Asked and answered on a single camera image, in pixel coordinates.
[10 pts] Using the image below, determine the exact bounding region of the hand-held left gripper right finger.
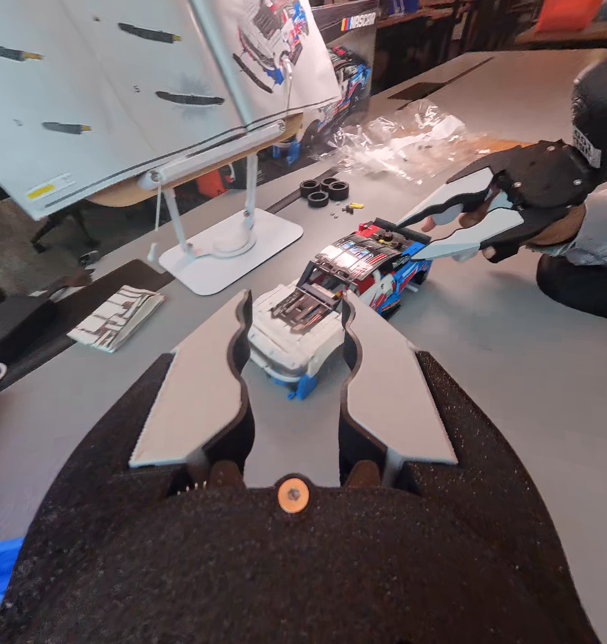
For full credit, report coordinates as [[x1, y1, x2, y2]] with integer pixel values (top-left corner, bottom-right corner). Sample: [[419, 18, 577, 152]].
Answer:
[[339, 291, 458, 488]]

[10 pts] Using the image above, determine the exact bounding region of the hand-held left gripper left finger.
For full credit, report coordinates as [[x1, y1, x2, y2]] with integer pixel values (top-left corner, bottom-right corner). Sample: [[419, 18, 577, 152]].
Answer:
[[129, 289, 256, 484]]

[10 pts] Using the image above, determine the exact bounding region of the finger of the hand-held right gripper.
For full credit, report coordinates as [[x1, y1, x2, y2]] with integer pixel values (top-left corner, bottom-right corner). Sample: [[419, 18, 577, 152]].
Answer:
[[396, 167, 496, 231], [421, 199, 526, 263]]

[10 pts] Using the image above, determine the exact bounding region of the toy brick race car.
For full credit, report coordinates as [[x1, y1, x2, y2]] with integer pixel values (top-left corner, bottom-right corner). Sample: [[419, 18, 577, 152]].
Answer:
[[303, 218, 432, 320]]

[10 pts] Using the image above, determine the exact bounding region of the toy car instruction booklet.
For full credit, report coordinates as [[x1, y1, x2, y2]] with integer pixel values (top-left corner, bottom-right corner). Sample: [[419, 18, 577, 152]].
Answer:
[[0, 0, 342, 220]]

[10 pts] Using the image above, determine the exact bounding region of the person's right forearm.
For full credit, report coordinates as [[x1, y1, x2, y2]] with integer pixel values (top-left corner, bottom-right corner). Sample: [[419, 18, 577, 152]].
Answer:
[[527, 185, 607, 275]]

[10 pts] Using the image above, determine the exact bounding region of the grey desk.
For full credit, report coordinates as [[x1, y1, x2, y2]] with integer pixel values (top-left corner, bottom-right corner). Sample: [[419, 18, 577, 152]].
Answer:
[[0, 48, 607, 644]]

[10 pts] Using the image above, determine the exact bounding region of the black desk mat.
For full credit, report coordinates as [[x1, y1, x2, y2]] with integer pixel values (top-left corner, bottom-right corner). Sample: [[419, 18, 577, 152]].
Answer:
[[0, 259, 175, 408]]

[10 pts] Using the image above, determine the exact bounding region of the person's right hand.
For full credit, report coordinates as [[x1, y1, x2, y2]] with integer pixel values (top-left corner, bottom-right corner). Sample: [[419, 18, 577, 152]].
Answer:
[[458, 204, 586, 247]]

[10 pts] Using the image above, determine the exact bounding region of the clear plastic bag pile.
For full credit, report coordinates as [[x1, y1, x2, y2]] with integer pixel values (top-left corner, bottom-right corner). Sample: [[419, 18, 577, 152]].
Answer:
[[311, 98, 490, 184]]

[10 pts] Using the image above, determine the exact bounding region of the folded sticker sheet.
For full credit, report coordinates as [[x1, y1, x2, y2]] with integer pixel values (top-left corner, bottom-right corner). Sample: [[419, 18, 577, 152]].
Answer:
[[67, 285, 165, 353]]

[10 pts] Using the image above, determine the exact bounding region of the orange container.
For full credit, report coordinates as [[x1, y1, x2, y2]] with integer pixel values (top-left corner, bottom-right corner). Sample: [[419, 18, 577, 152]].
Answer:
[[535, 0, 603, 33]]

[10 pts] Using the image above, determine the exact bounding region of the white book stand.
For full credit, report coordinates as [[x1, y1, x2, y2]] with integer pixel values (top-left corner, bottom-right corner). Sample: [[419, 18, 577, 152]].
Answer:
[[84, 113, 305, 297]]

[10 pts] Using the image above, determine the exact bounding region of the black toy car set box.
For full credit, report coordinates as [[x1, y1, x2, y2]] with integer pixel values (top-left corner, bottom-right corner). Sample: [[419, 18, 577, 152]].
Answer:
[[270, 0, 377, 167]]

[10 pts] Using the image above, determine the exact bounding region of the black box-shaped device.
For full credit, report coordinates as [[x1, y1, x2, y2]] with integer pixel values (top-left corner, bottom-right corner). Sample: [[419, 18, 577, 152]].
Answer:
[[0, 294, 57, 363]]

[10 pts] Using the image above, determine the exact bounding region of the orange object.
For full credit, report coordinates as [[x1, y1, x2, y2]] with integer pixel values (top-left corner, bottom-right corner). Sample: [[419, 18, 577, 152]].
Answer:
[[198, 168, 231, 198]]

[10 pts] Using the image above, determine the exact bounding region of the black office chair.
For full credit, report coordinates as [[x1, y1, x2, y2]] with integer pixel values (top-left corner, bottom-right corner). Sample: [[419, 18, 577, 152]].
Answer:
[[29, 204, 100, 255]]

